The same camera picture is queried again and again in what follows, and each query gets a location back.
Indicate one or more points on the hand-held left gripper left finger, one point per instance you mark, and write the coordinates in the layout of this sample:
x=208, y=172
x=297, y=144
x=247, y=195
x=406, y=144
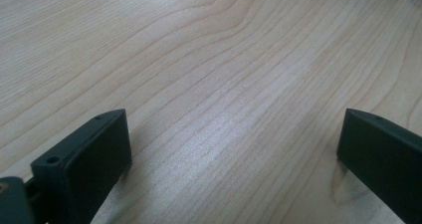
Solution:
x=83, y=171

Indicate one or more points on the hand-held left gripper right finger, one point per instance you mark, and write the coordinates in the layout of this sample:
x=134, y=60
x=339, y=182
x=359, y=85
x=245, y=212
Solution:
x=384, y=164

